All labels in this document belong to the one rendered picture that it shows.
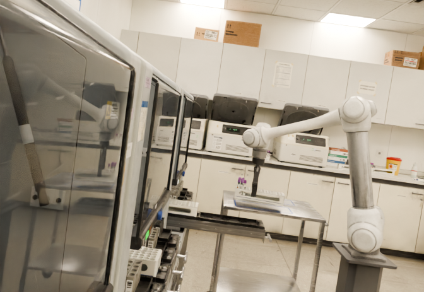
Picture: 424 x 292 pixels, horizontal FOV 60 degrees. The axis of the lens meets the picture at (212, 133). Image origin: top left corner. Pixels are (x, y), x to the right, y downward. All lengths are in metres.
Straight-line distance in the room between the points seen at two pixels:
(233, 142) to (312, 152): 0.90
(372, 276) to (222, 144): 2.46
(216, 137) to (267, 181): 0.77
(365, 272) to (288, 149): 2.33
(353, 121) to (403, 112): 3.12
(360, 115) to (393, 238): 3.11
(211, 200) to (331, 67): 2.13
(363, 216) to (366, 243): 0.13
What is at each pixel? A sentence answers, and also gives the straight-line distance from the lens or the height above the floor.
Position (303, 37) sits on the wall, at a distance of 5.01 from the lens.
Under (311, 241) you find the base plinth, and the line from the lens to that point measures 4.59.
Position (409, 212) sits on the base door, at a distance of 4.82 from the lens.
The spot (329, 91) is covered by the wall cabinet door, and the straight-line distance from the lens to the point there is 4.65.
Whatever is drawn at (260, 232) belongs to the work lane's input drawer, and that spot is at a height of 0.79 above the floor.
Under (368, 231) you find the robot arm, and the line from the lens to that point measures 1.89.
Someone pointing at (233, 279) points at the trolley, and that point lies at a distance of 2.61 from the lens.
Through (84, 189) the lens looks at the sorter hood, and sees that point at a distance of 0.52.
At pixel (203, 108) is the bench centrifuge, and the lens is 4.49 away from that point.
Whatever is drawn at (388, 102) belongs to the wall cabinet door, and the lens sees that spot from 4.90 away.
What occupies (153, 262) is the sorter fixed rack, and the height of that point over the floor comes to 0.86.
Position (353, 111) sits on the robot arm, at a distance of 1.86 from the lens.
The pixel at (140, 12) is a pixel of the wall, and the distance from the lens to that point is 5.06.
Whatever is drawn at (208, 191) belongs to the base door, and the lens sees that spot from 4.25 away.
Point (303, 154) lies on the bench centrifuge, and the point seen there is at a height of 1.03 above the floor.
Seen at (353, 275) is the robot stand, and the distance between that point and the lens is 2.18.
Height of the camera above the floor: 1.34
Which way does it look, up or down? 3 degrees down
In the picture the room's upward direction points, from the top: 8 degrees clockwise
